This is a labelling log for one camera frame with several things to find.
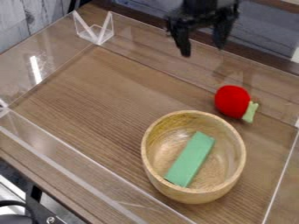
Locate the black cable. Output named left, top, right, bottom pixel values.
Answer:
left=0, top=199, right=34, bottom=224

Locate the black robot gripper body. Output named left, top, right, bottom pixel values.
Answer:
left=164, top=0, right=239, bottom=32

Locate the red toy strawberry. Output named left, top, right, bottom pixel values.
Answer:
left=214, top=85, right=259, bottom=123

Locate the wooden bowl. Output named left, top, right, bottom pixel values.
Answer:
left=140, top=110, right=247, bottom=204

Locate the black table leg bracket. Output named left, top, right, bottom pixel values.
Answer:
left=26, top=184, right=67, bottom=224

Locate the green rectangular block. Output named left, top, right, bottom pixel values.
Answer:
left=163, top=132, right=215, bottom=187

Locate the clear acrylic corner bracket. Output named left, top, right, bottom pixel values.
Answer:
left=72, top=11, right=115, bottom=46

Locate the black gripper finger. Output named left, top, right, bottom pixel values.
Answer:
left=168, top=24, right=191, bottom=57
left=212, top=17, right=238, bottom=50

